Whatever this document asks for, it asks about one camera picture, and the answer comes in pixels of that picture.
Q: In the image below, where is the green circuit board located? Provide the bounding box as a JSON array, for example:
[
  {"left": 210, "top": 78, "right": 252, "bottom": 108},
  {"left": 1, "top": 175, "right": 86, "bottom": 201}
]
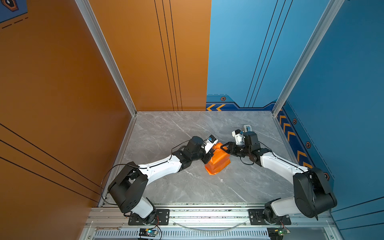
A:
[
  {"left": 138, "top": 228, "right": 160, "bottom": 240},
  {"left": 267, "top": 228, "right": 284, "bottom": 240}
]

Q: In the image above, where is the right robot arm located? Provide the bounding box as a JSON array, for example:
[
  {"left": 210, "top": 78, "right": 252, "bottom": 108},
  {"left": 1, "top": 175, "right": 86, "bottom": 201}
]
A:
[{"left": 221, "top": 142, "right": 338, "bottom": 224}]

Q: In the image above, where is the right aluminium corner post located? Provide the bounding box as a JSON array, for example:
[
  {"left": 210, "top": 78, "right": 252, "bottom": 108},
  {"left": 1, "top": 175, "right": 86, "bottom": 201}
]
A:
[{"left": 272, "top": 0, "right": 345, "bottom": 117}]

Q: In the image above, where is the aluminium corner post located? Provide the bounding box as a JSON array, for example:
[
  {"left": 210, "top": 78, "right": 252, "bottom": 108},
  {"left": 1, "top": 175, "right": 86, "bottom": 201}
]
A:
[
  {"left": 75, "top": 0, "right": 137, "bottom": 117},
  {"left": 272, "top": 0, "right": 345, "bottom": 117}
]

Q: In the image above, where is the aluminium front rail frame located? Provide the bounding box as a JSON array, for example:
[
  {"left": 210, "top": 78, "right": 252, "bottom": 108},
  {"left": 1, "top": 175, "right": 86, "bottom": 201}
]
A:
[{"left": 80, "top": 203, "right": 343, "bottom": 240}]

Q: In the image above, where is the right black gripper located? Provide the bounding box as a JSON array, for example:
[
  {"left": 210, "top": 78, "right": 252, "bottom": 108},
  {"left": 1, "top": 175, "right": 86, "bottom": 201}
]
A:
[{"left": 219, "top": 142, "right": 251, "bottom": 158}]

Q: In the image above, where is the white tape dispenser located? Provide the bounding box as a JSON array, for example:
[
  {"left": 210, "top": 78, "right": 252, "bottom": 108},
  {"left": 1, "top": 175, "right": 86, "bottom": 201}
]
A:
[{"left": 243, "top": 124, "right": 253, "bottom": 133}]

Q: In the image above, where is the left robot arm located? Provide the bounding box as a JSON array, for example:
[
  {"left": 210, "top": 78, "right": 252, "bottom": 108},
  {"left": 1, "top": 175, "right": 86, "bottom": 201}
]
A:
[{"left": 108, "top": 147, "right": 215, "bottom": 224}]

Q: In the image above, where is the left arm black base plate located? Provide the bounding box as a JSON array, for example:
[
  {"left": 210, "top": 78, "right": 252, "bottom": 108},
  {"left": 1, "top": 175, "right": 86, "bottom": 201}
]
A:
[{"left": 128, "top": 209, "right": 170, "bottom": 226}]

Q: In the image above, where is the left aluminium corner post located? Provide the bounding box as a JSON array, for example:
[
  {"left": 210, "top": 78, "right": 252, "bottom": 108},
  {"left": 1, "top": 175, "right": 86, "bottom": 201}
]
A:
[{"left": 75, "top": 0, "right": 137, "bottom": 117}]

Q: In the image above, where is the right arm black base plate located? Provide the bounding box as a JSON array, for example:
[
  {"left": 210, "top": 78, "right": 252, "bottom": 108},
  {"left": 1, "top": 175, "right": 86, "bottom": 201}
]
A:
[{"left": 248, "top": 209, "right": 292, "bottom": 226}]

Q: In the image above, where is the yellow orange wrapping paper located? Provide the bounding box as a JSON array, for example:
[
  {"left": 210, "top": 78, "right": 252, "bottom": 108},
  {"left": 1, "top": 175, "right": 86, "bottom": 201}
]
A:
[{"left": 205, "top": 143, "right": 231, "bottom": 175}]

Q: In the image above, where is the clear tube on rail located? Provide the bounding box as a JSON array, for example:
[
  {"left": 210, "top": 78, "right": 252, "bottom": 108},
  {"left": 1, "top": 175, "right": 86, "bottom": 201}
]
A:
[{"left": 173, "top": 222, "right": 247, "bottom": 232}]

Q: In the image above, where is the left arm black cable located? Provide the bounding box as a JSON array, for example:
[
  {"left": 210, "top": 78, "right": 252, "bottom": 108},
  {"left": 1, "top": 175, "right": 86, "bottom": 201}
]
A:
[{"left": 100, "top": 163, "right": 139, "bottom": 206}]

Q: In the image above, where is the right green circuit board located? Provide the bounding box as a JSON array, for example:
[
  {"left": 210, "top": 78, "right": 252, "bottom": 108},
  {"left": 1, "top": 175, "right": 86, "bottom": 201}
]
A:
[{"left": 267, "top": 228, "right": 284, "bottom": 240}]

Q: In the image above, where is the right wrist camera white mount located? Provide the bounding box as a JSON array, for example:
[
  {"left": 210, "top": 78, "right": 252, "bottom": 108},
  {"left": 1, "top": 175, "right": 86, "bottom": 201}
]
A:
[{"left": 232, "top": 130, "right": 261, "bottom": 151}]

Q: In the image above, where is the left green circuit board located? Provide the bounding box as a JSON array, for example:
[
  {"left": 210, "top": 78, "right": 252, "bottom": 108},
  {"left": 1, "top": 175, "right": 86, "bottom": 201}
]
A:
[{"left": 138, "top": 228, "right": 160, "bottom": 240}]

